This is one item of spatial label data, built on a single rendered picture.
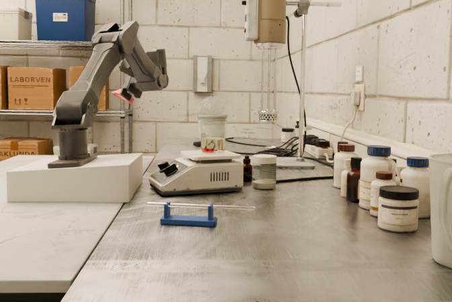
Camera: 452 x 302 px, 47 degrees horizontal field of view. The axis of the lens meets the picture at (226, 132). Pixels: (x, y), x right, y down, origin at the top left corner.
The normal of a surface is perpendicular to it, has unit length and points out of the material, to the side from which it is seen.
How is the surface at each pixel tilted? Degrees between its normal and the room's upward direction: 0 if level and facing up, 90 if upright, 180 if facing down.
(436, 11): 90
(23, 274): 0
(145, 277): 0
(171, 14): 90
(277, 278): 0
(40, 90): 91
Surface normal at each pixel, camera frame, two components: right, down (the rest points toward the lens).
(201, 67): 0.05, 0.08
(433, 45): -1.00, -0.01
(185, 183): 0.36, 0.08
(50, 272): 0.01, -1.00
